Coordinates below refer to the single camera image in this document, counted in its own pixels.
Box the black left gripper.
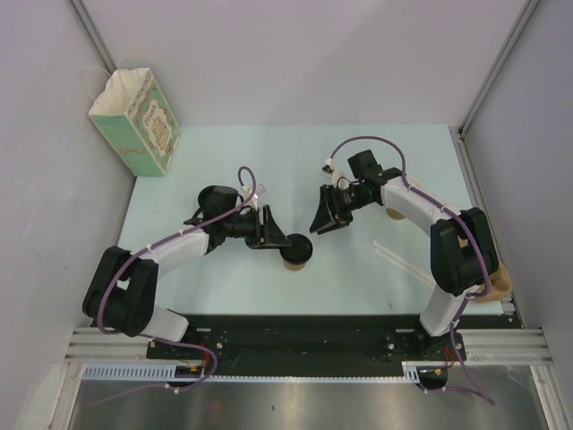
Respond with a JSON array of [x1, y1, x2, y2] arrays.
[[223, 205, 290, 250]]

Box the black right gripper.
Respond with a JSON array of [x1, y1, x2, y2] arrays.
[[310, 184, 373, 235]]

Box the black plastic cup lid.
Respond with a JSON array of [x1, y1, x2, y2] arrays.
[[279, 233, 313, 265]]

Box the brown paper coffee cup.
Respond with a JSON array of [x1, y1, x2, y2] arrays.
[[283, 260, 307, 271]]

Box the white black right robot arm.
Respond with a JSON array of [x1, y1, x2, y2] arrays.
[[310, 150, 500, 359]]

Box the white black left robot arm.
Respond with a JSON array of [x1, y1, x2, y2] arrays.
[[82, 185, 291, 358]]

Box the white wrapped straw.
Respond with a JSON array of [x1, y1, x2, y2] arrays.
[[372, 240, 435, 287]]

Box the stack of black cup lids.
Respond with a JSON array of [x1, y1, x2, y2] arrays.
[[197, 185, 215, 211]]

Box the stack of brown paper cups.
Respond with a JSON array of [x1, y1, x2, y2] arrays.
[[383, 177, 424, 224]]

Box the green patterned paper gift bag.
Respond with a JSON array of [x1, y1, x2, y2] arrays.
[[89, 67, 181, 176]]

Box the brown cardboard cup carrier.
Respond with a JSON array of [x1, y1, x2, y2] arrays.
[[472, 262, 513, 303]]

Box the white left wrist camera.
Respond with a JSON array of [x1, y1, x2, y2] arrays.
[[240, 184, 266, 210]]

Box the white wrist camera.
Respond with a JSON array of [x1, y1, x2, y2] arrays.
[[321, 158, 349, 189], [240, 184, 266, 210]]

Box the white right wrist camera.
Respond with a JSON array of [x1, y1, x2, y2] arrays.
[[321, 158, 349, 189]]

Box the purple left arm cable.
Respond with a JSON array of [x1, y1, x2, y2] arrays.
[[89, 166, 265, 407]]

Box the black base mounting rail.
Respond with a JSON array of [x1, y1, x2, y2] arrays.
[[147, 313, 523, 377]]

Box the white slotted cable duct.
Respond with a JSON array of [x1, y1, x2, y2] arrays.
[[82, 361, 424, 384]]

